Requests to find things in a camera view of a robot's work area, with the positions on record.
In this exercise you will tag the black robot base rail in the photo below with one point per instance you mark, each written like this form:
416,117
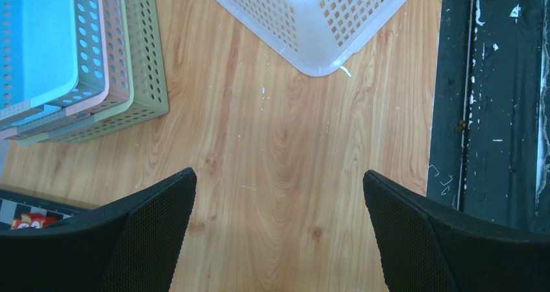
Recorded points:
489,154

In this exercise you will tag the green perforated tray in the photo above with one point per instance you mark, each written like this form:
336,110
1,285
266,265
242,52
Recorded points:
138,88

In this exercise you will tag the black white checkerboard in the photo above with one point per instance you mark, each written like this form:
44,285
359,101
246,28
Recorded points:
14,204

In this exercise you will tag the red owl toy block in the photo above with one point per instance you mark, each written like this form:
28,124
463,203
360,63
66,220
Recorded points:
32,220

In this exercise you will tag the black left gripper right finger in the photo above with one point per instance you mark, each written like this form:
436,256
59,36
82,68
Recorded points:
426,246

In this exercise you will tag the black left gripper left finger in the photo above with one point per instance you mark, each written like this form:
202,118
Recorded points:
131,244

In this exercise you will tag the pink perforated tray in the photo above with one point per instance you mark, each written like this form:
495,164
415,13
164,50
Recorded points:
62,61

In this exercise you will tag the blue perforated tray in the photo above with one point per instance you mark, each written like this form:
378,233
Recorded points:
53,58

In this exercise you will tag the large white perforated basket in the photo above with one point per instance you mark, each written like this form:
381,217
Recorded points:
315,36

